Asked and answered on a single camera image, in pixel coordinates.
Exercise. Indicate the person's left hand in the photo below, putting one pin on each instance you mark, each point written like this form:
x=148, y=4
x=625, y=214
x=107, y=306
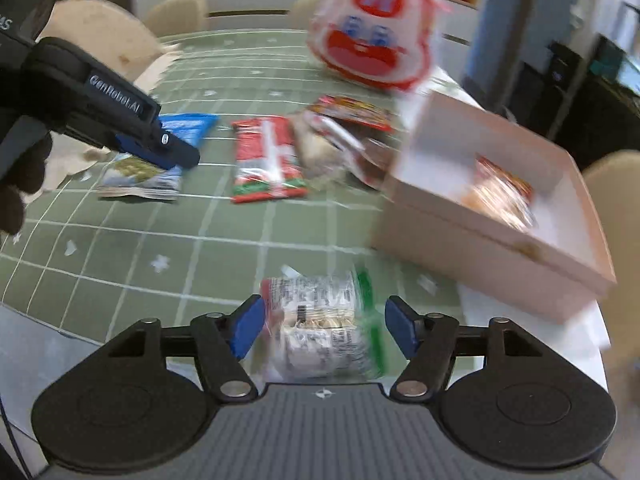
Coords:
x=25, y=175

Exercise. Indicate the beige chair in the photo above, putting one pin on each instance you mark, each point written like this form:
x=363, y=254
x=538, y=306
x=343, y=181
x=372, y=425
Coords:
x=307, y=7
x=615, y=220
x=105, y=40
x=177, y=15

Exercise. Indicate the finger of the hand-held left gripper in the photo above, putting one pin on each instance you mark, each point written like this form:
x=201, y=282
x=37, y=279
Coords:
x=150, y=146

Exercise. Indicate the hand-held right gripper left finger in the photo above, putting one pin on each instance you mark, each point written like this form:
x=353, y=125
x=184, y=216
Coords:
x=247, y=330

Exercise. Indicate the dark red snack packet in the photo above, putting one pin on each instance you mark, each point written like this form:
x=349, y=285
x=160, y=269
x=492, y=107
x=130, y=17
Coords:
x=352, y=112

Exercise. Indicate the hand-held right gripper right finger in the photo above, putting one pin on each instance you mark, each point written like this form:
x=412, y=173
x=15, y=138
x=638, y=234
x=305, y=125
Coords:
x=402, y=330

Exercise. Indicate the blue snack packet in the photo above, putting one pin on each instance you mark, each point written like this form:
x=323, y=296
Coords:
x=137, y=180

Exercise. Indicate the bunny face snack bag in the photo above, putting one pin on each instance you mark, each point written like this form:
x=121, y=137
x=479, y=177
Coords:
x=370, y=35

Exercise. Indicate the green checked tablecloth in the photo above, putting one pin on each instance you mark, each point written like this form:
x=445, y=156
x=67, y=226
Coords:
x=150, y=240

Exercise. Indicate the orange red snack packet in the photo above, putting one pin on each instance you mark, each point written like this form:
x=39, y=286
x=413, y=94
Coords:
x=500, y=195

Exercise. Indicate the clear packet with beige snack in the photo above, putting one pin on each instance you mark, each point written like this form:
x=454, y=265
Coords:
x=320, y=152

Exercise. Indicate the clear packet with green edge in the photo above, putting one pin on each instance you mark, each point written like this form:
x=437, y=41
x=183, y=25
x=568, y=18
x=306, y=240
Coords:
x=320, y=320

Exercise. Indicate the black cabinet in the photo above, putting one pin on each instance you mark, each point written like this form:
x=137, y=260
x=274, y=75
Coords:
x=565, y=90

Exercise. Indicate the pink cardboard box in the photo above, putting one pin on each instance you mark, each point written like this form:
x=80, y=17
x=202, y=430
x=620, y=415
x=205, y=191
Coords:
x=450, y=240

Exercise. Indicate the clear packet with brown bar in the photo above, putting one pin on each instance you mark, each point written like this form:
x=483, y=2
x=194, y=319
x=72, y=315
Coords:
x=377, y=160

